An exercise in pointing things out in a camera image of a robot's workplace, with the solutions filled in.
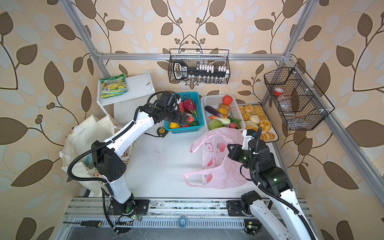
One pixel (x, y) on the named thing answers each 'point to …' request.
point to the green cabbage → (213, 124)
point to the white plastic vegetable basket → (213, 101)
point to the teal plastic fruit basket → (196, 98)
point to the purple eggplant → (212, 111)
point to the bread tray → (255, 117)
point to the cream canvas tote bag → (77, 154)
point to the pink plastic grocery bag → (220, 170)
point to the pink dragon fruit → (189, 105)
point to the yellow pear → (174, 125)
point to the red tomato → (227, 99)
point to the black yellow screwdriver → (89, 223)
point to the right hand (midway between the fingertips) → (228, 147)
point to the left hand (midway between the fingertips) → (181, 114)
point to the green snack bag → (113, 86)
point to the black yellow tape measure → (161, 132)
